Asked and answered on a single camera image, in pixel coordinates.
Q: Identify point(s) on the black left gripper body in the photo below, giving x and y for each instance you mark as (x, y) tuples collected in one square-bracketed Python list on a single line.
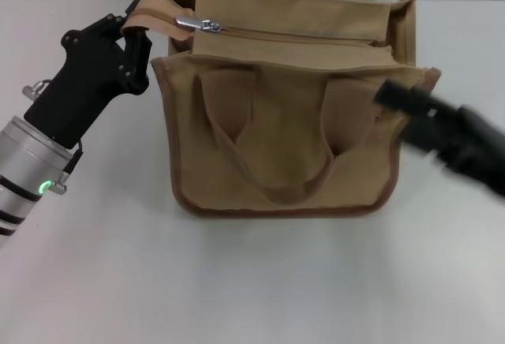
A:
[(84, 79)]

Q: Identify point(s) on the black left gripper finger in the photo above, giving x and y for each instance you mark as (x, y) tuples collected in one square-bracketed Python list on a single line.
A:
[(140, 60), (100, 24)]

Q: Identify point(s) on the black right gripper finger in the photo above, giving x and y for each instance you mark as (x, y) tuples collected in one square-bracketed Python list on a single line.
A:
[(420, 137), (402, 97)]

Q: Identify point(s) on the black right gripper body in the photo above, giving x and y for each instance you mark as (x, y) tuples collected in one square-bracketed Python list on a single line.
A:
[(473, 150)]

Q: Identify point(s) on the silver metal zipper pull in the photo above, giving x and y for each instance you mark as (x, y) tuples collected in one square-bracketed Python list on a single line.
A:
[(191, 22)]

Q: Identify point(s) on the khaki canvas food bag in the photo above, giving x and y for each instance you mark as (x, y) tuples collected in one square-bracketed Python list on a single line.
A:
[(284, 131)]

